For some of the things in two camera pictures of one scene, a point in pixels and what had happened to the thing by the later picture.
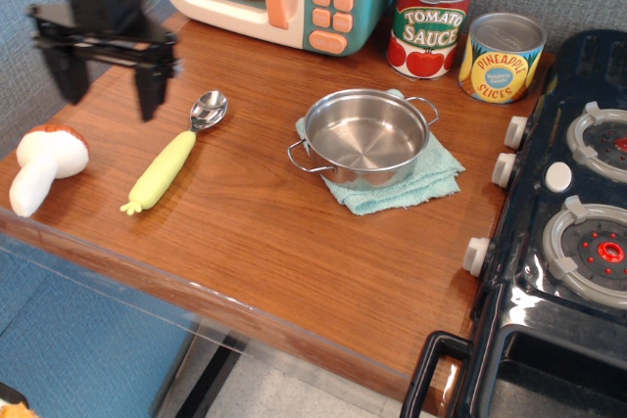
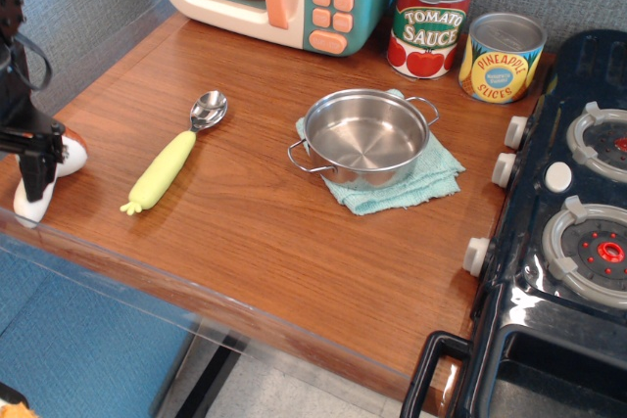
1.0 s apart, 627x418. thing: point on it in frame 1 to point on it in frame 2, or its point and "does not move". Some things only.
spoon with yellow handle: (208, 110) does not move
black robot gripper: (104, 17) to (38, 143)
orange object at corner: (17, 410) does not move
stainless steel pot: (371, 138) does not move
